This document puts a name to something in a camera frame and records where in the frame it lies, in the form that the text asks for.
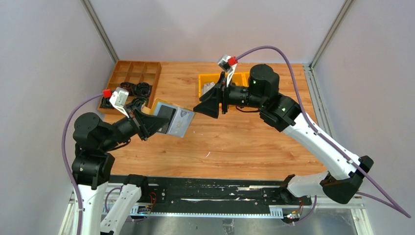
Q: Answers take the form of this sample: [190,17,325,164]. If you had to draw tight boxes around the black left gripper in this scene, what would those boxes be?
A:
[101,101,170,150]

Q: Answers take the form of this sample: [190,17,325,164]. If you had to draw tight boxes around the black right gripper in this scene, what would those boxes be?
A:
[193,72,265,119]

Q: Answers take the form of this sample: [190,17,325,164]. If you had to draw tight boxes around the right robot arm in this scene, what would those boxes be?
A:
[193,64,373,205]

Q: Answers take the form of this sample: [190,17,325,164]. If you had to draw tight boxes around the rolled dark blue tie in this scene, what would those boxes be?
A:
[131,97,149,109]

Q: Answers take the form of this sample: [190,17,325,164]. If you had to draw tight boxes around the cards in left bin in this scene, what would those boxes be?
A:
[201,82,215,95]

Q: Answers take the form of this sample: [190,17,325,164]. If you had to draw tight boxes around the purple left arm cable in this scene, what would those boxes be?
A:
[61,93,104,235]

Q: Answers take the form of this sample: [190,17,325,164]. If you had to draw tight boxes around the wooden compartment tray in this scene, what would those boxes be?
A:
[106,60,161,108]

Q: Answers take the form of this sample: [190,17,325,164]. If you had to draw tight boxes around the yellow leather card holder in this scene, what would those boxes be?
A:
[149,98,190,126]

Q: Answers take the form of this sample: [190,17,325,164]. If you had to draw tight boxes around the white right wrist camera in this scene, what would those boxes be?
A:
[217,54,238,87]

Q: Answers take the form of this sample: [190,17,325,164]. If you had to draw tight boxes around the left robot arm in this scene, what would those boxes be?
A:
[71,108,169,235]

